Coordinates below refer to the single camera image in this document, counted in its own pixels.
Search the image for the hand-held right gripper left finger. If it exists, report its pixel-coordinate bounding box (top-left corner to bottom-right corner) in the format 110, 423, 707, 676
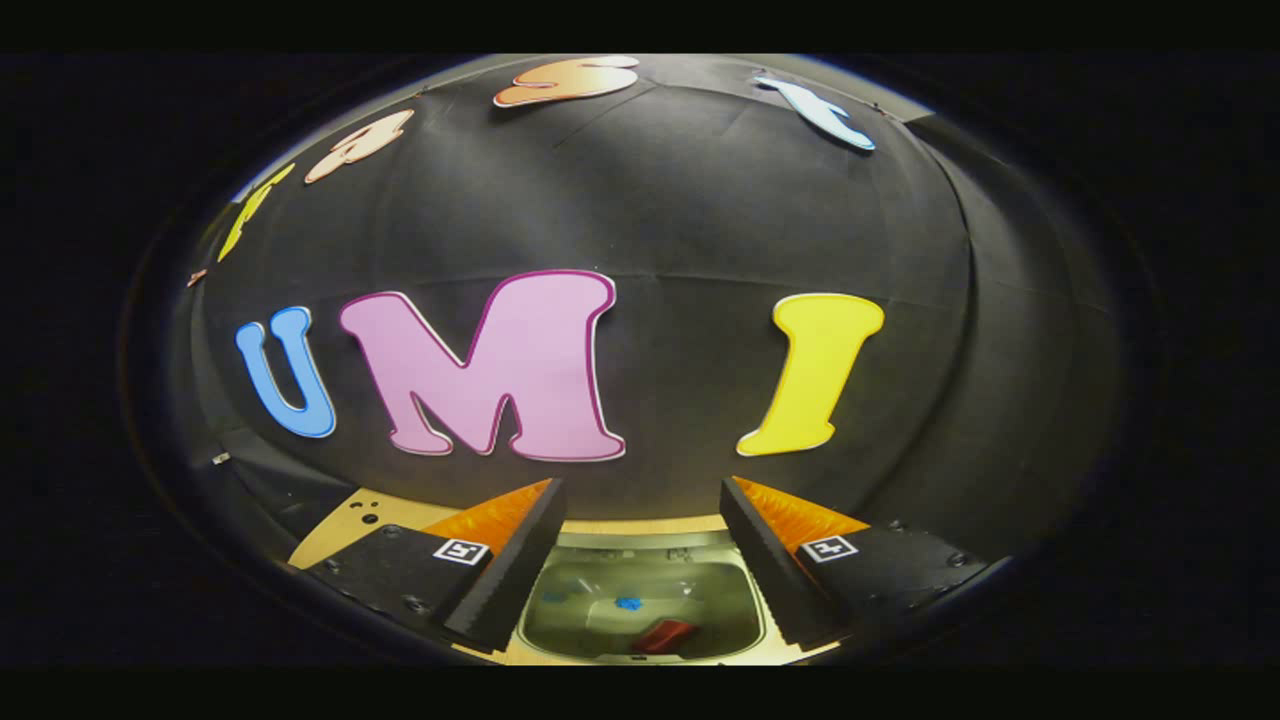
305, 477, 568, 653

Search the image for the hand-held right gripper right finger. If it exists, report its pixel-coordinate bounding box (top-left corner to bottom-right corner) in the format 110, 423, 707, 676
720, 476, 1001, 649

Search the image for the pale green garbage bin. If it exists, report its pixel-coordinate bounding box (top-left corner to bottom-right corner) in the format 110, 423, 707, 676
505, 530, 801, 666

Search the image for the orange pop can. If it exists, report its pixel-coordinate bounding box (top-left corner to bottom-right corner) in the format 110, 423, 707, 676
635, 619, 698, 656

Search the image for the black backdrop cloth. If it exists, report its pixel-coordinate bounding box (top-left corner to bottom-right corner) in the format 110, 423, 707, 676
185, 55, 1131, 561

